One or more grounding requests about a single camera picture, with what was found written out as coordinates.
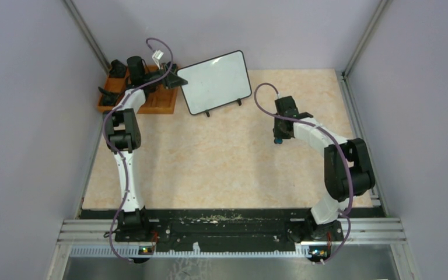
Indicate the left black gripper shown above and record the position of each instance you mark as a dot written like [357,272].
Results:
[172,80]

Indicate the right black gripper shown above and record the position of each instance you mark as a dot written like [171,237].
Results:
[277,133]

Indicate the small black-framed whiteboard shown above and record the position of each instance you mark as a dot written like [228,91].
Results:
[215,82]

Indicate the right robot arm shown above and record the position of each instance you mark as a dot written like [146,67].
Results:
[348,171]

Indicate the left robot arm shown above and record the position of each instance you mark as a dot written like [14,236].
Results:
[122,135]

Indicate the orange wooden compartment tray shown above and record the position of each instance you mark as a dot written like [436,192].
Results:
[162,101]

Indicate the black part tray front-left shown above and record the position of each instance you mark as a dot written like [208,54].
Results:
[108,98]

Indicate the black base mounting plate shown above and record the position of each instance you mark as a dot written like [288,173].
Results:
[232,244]

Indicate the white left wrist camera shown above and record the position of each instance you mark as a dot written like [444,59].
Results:
[156,57]

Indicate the left aluminium corner post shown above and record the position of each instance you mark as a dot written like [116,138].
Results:
[87,34]

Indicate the aluminium corner post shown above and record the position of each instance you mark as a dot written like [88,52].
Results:
[87,34]
[381,8]

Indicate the right aluminium corner post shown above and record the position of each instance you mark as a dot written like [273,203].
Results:
[381,8]

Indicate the aluminium front rail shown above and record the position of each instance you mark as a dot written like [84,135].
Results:
[363,230]

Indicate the white slotted cable duct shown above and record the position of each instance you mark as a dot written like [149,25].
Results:
[135,251]

